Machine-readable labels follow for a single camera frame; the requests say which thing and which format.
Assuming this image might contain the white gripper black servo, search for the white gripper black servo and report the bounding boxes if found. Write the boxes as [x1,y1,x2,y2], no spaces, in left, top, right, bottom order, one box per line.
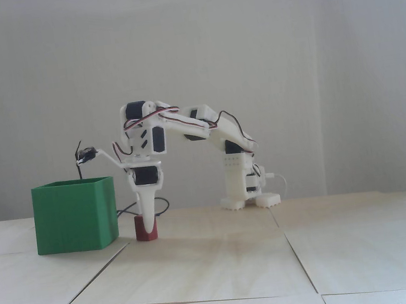
[128,161,172,234]

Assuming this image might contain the red block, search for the red block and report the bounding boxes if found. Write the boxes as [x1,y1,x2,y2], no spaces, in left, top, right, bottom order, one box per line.
[133,214,159,242]

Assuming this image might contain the green open box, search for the green open box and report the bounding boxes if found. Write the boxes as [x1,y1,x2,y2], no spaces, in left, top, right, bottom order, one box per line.
[28,174,123,258]

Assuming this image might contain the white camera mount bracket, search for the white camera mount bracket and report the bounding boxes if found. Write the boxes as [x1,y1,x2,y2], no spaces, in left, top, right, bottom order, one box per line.
[96,140,162,173]

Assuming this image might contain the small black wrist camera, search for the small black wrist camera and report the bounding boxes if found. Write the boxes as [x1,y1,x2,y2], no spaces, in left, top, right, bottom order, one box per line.
[76,146,99,163]

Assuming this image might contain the thin black camera cable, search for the thin black camera cable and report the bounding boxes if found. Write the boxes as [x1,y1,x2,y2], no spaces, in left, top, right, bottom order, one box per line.
[72,129,171,228]

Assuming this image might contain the white base cable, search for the white base cable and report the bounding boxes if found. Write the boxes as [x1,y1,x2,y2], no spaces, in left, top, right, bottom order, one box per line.
[267,172,290,202]

